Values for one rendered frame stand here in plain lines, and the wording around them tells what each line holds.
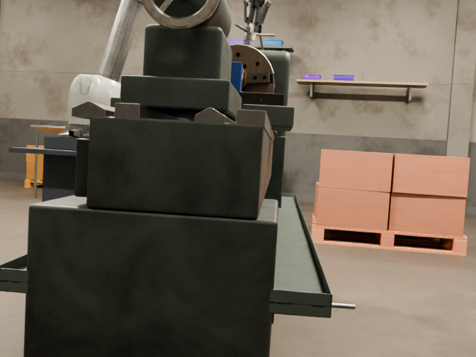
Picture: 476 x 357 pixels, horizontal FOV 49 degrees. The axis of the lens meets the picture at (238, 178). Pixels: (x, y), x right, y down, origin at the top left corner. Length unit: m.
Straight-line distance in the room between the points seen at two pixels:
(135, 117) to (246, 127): 0.19
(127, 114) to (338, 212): 3.88
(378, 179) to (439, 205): 0.55
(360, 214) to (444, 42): 4.66
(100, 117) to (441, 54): 8.06
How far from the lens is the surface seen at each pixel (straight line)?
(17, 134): 10.39
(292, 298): 0.92
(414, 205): 4.78
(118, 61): 2.51
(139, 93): 0.98
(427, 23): 8.87
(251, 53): 2.28
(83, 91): 2.29
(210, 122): 0.90
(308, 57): 8.73
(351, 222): 4.72
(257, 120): 0.89
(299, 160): 8.59
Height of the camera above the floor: 0.80
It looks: 3 degrees down
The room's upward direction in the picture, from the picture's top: 3 degrees clockwise
